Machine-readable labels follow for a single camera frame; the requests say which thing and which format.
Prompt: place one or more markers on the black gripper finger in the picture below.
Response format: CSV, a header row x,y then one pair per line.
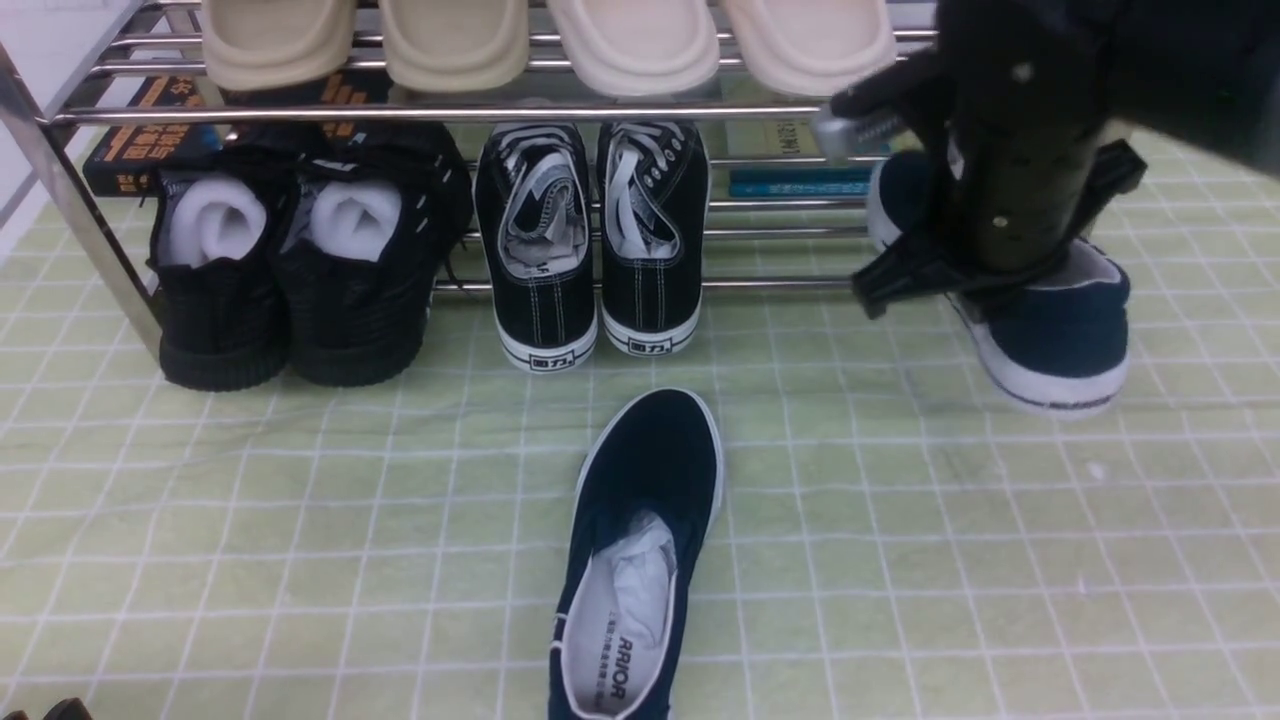
x,y
915,267

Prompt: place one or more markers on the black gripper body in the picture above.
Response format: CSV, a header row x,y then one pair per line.
x,y
1009,105

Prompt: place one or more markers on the navy slip-on shoe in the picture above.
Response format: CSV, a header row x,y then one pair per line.
x,y
646,498
1060,347

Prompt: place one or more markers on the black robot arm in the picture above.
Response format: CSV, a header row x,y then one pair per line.
x,y
1201,72

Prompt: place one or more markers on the stainless steel shoe rack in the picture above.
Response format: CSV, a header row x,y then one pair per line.
x,y
170,26

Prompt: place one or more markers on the cream slipper far right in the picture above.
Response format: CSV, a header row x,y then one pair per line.
x,y
812,48

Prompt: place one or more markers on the cream slipper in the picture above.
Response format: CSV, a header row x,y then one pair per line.
x,y
638,48
812,48

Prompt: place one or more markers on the black canvas sneaker right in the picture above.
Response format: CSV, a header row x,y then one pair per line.
x,y
653,181

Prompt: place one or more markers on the black canvas sneaker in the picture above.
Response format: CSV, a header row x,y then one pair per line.
x,y
653,181
533,211

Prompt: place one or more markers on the green checkered tablecloth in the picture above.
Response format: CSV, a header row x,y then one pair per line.
x,y
896,538

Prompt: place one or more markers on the black canvas sneaker left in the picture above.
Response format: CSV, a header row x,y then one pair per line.
x,y
533,211

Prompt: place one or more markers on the tan slipper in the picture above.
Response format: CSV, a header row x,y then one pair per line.
x,y
450,47
258,45

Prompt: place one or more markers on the black knit sneaker right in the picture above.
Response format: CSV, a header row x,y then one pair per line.
x,y
376,223

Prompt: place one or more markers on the black knit sneaker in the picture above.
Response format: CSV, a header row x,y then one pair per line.
x,y
218,218
376,223

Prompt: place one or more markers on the black knit sneaker left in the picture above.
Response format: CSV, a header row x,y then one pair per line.
x,y
218,218

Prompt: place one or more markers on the tan slipper far left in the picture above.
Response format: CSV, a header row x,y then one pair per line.
x,y
258,45

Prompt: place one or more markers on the black orange book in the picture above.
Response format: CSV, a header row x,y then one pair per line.
x,y
118,166

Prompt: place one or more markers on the black object bottom corner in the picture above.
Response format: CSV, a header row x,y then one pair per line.
x,y
72,708

